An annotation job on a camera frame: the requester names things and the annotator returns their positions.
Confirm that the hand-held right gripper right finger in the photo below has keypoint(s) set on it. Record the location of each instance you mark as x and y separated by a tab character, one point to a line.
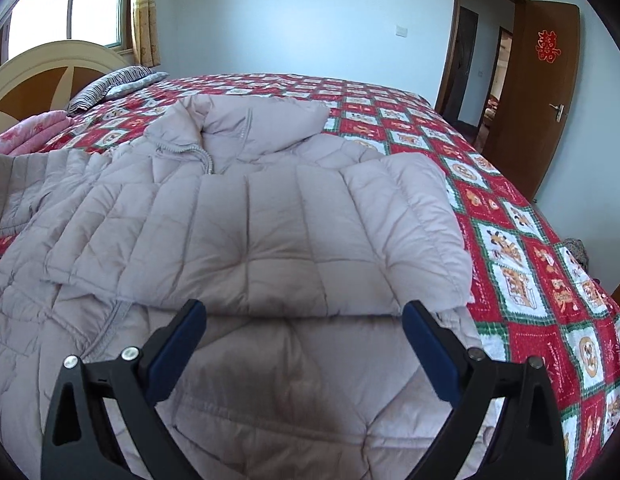
429	355

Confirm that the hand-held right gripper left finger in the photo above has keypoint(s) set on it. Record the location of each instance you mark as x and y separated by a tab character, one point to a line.
177	350

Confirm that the beige quilted down jacket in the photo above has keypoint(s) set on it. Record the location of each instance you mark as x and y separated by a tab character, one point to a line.
270	220

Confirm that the red printed bed blanket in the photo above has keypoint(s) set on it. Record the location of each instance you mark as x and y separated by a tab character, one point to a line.
514	240

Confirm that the pink quilt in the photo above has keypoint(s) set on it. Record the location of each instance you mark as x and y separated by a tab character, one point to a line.
30	132

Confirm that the brown wooden door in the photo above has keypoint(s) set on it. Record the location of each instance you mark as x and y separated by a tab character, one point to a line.
529	110

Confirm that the grey striped pillow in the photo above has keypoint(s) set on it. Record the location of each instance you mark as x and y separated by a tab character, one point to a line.
110	87

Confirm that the dark inner door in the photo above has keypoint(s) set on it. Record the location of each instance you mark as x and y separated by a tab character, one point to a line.
467	60

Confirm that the cream and brown headboard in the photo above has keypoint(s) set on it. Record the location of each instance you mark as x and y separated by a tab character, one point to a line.
35	80

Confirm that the yellow patterned curtain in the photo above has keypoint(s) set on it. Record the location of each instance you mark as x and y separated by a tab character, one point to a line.
145	25

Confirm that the red paper door decoration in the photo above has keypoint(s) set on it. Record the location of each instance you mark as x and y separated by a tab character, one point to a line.
548	46

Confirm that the window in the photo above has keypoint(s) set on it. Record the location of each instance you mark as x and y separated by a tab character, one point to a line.
90	5

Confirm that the brown wooden door frame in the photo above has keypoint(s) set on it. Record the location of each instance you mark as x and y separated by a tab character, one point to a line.
447	60

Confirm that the white wall switch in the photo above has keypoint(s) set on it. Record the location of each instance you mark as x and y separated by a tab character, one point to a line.
401	30

